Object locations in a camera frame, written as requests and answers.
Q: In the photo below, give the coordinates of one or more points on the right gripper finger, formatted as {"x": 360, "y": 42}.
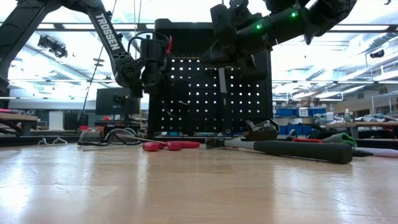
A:
{"x": 228, "y": 49}
{"x": 227, "y": 60}

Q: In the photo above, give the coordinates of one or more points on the grey perforated beam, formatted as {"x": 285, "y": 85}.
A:
{"x": 253, "y": 126}
{"x": 267, "y": 124}

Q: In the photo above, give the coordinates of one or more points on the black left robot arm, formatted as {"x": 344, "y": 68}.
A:
{"x": 109, "y": 37}

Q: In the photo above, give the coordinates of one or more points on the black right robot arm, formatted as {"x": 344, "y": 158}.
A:
{"x": 323, "y": 15}

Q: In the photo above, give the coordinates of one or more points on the silver U-shaped peg hook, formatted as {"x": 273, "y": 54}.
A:
{"x": 183, "y": 102}
{"x": 53, "y": 141}

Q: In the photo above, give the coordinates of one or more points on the black pegboard box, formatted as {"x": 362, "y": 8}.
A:
{"x": 256, "y": 67}

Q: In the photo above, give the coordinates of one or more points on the black pegboard tool cart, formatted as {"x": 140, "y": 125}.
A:
{"x": 192, "y": 34}

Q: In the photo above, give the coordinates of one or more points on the black monitor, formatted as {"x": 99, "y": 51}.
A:
{"x": 118, "y": 101}

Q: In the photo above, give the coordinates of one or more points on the black open bin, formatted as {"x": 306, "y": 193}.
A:
{"x": 262, "y": 135}

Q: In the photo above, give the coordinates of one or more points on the wide blue storage bin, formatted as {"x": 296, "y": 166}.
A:
{"x": 292, "y": 130}

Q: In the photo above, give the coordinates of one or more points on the small red container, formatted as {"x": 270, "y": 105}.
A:
{"x": 84, "y": 127}

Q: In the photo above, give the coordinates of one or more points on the black ceiling-mounted device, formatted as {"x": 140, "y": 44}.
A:
{"x": 53, "y": 46}

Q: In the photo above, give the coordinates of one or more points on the red flat tool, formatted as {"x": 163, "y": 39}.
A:
{"x": 306, "y": 140}

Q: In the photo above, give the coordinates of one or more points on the white box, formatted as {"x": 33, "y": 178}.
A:
{"x": 56, "y": 120}

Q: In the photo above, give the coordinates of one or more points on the white bottle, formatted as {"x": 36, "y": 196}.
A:
{"x": 347, "y": 115}

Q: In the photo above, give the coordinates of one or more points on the green grey curved object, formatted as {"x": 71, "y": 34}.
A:
{"x": 340, "y": 140}

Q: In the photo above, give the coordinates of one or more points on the wooden side bench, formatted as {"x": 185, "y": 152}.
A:
{"x": 18, "y": 117}

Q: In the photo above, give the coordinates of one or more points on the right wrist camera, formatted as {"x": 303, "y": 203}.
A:
{"x": 223, "y": 28}

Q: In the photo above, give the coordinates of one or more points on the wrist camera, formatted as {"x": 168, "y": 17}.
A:
{"x": 177, "y": 109}
{"x": 223, "y": 28}

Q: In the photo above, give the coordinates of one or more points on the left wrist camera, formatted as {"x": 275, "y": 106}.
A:
{"x": 177, "y": 109}

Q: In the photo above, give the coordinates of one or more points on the small black ceiling camera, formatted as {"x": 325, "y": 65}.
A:
{"x": 377, "y": 54}

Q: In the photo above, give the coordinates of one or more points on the black aluminium table frame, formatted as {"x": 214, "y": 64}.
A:
{"x": 31, "y": 140}

